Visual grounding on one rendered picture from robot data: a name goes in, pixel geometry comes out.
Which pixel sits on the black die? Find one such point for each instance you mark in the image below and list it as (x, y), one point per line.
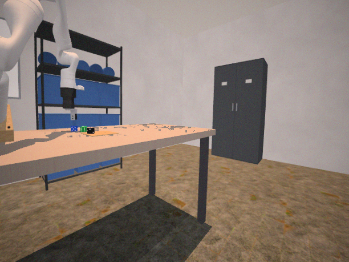
(91, 130)

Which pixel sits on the orange flat square mat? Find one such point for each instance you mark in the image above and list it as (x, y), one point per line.
(100, 133)

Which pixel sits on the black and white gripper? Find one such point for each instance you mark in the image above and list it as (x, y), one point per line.
(68, 92)

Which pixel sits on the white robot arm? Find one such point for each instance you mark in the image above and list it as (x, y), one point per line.
(23, 17)

